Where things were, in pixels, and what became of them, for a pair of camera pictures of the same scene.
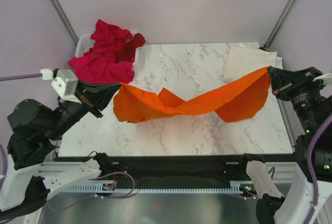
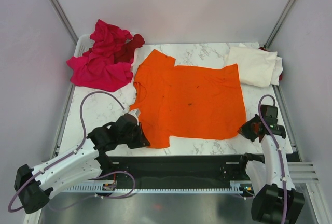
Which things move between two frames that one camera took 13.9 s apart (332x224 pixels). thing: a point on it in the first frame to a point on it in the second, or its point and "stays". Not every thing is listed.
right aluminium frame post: (292, 1) stays
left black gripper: (96, 95) to (141, 140)
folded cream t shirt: (240, 60) stays
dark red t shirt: (126, 52) stays
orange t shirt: (238, 101) to (187, 102)
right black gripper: (286, 82) to (244, 129)
